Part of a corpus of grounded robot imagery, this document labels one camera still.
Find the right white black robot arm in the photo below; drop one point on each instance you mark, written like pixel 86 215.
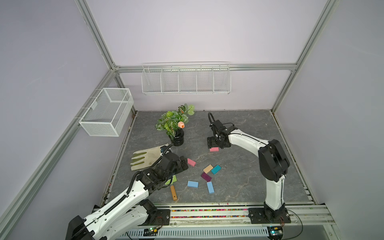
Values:
pixel 273 162

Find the purple block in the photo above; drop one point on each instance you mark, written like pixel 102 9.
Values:
pixel 206 177

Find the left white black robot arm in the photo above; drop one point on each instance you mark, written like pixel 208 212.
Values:
pixel 131 208

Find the white wire basket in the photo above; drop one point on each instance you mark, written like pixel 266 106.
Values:
pixel 108 112

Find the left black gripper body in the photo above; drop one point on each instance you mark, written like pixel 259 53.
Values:
pixel 177 168

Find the white slotted cable duct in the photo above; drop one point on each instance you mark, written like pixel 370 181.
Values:
pixel 215 233

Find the light blue block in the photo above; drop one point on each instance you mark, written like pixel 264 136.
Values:
pixel 192 184
pixel 210 187

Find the beige garden glove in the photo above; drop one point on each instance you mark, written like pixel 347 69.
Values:
pixel 145 158

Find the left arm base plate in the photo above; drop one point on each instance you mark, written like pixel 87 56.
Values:
pixel 161 217

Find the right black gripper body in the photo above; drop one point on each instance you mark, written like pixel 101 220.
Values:
pixel 214 141

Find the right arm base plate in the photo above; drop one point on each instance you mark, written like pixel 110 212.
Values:
pixel 268 216

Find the green artificial plant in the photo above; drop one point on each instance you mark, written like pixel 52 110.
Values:
pixel 173 121

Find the tan wooden block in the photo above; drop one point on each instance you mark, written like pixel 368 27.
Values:
pixel 208 169

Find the green garden fork wooden handle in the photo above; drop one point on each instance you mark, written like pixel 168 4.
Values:
pixel 170 183

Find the pink block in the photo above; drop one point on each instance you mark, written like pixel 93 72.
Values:
pixel 191 162
pixel 215 149

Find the teal block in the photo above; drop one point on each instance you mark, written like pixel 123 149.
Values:
pixel 216 169

